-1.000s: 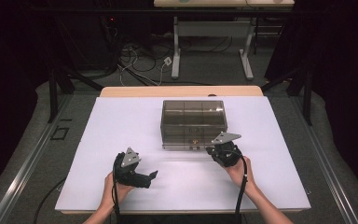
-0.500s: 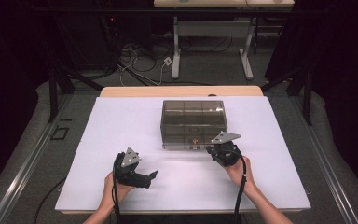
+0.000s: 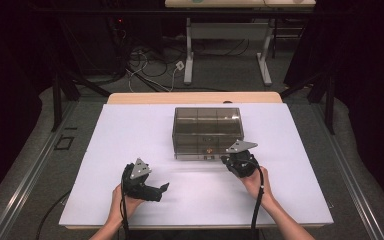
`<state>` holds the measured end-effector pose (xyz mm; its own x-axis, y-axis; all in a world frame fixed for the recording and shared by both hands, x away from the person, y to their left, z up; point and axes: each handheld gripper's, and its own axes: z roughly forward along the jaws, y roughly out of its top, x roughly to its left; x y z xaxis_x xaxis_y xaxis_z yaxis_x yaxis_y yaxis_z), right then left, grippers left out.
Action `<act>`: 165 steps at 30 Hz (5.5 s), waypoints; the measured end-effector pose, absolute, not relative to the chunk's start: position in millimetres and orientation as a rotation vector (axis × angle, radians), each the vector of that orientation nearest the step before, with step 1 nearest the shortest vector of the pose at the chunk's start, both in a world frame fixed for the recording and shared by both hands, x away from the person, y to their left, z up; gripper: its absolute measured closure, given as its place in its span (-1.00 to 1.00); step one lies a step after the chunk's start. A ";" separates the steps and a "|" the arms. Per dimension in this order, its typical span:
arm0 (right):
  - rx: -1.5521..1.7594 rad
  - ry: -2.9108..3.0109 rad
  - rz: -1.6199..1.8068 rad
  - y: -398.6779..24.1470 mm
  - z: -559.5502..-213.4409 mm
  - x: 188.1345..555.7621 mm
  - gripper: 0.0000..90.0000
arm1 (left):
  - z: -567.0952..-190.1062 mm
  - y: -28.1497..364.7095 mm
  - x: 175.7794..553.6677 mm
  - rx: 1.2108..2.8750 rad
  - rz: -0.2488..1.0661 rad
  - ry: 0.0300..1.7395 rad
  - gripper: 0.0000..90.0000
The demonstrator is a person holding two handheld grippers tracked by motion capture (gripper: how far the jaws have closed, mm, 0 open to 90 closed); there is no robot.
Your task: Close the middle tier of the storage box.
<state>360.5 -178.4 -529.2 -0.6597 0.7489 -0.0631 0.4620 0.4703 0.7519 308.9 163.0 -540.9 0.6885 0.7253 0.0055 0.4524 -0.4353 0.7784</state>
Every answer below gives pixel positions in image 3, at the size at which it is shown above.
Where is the black floor cable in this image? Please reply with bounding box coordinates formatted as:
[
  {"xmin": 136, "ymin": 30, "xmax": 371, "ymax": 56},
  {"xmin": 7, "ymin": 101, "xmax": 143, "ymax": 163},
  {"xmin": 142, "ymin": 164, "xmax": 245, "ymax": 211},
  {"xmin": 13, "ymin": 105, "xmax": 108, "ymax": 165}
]
[{"xmin": 34, "ymin": 189, "xmax": 73, "ymax": 240}]

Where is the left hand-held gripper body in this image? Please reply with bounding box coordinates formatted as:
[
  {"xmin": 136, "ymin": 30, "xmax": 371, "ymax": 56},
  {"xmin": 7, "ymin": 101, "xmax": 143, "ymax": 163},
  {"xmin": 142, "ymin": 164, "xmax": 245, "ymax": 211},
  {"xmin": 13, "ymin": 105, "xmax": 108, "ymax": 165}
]
[{"xmin": 121, "ymin": 157, "xmax": 164, "ymax": 203}]

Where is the white desk with metal legs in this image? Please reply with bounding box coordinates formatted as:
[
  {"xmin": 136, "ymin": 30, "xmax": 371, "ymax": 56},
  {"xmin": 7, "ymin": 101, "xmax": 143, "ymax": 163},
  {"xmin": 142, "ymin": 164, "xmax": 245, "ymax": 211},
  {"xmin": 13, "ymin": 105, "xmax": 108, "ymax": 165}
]
[{"xmin": 164, "ymin": 0, "xmax": 317, "ymax": 87}]

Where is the person's left hand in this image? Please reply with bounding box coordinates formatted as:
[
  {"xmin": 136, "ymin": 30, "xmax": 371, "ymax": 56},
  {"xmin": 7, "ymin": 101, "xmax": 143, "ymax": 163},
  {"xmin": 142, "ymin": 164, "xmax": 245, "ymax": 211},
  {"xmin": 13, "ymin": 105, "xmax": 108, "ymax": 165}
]
[{"xmin": 108, "ymin": 184, "xmax": 145, "ymax": 223}]

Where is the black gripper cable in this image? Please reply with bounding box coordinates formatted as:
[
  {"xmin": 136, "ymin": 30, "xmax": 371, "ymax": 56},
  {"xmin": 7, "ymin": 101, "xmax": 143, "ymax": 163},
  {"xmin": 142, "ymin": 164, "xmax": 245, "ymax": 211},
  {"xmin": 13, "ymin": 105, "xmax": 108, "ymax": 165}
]
[
  {"xmin": 119, "ymin": 176, "xmax": 132, "ymax": 240},
  {"xmin": 249, "ymin": 159, "xmax": 266, "ymax": 240}
]

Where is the dark curtain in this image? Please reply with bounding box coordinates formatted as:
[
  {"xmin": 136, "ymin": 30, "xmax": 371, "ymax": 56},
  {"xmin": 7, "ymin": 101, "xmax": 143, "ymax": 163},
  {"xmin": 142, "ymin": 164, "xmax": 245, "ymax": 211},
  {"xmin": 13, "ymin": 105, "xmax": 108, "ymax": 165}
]
[
  {"xmin": 0, "ymin": 0, "xmax": 61, "ymax": 214},
  {"xmin": 284, "ymin": 0, "xmax": 384, "ymax": 214}
]

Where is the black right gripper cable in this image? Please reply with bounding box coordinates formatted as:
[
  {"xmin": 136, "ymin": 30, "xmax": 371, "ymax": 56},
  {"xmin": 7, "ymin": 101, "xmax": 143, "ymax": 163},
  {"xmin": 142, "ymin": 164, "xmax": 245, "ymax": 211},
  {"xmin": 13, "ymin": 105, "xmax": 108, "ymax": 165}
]
[{"xmin": 249, "ymin": 159, "xmax": 266, "ymax": 240}]

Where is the tangle of floor cables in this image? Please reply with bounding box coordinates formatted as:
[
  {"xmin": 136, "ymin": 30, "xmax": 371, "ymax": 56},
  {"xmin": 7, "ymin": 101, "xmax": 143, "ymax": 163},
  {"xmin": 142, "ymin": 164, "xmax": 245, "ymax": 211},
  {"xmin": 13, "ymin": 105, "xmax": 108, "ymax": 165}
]
[{"xmin": 124, "ymin": 44, "xmax": 189, "ymax": 94}]

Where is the smoky clear drawer cabinet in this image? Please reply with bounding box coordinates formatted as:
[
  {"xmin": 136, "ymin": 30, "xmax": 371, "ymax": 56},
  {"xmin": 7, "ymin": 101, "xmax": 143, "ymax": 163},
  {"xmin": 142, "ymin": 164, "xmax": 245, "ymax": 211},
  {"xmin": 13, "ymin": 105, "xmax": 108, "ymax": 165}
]
[{"xmin": 171, "ymin": 106, "xmax": 245, "ymax": 156}]

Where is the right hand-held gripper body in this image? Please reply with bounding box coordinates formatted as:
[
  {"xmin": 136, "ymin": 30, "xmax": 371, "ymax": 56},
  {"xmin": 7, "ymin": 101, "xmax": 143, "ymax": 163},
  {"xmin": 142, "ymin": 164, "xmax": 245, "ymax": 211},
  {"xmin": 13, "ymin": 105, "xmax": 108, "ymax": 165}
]
[{"xmin": 225, "ymin": 139, "xmax": 260, "ymax": 179}]

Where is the aluminium floor rail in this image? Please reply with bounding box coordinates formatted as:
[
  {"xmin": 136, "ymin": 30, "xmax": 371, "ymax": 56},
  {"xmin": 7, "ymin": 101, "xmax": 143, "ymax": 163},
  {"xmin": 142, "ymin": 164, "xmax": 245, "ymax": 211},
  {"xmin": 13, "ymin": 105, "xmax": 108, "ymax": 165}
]
[
  {"xmin": 0, "ymin": 99, "xmax": 79, "ymax": 240},
  {"xmin": 311, "ymin": 102, "xmax": 384, "ymax": 240}
]

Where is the light wooden table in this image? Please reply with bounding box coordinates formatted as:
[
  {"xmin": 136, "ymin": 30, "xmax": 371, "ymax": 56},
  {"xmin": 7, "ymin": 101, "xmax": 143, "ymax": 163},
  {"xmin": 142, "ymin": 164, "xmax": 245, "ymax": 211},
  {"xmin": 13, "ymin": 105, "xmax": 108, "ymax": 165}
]
[{"xmin": 59, "ymin": 92, "xmax": 335, "ymax": 231}]

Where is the smoky clear plastic drawer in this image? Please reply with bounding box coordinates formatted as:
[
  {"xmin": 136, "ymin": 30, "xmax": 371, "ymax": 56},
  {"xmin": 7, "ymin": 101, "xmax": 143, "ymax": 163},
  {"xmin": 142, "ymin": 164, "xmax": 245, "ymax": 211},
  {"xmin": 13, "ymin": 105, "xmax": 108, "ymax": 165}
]
[
  {"xmin": 172, "ymin": 134, "xmax": 245, "ymax": 144},
  {"xmin": 173, "ymin": 146, "xmax": 243, "ymax": 162},
  {"xmin": 173, "ymin": 141, "xmax": 243, "ymax": 149}
]

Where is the person's right hand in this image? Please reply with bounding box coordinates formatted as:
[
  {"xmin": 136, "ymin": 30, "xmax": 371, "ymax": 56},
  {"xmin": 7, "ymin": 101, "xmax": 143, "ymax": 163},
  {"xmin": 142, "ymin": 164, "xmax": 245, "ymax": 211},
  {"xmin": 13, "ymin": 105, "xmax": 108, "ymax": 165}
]
[{"xmin": 239, "ymin": 165, "xmax": 277, "ymax": 209}]

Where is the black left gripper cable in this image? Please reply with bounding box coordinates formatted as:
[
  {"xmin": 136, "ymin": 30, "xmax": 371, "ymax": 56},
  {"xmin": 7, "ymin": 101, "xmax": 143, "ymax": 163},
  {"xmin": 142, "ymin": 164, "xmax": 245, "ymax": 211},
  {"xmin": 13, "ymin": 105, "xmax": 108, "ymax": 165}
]
[{"xmin": 119, "ymin": 176, "xmax": 132, "ymax": 240}]

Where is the black metal stand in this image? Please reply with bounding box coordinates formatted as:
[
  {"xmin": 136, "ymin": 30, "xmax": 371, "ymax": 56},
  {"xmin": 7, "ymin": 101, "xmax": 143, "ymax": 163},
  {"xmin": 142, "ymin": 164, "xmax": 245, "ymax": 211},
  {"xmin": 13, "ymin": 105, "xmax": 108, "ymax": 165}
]
[
  {"xmin": 280, "ymin": 70, "xmax": 336, "ymax": 135},
  {"xmin": 50, "ymin": 69, "xmax": 112, "ymax": 133}
]

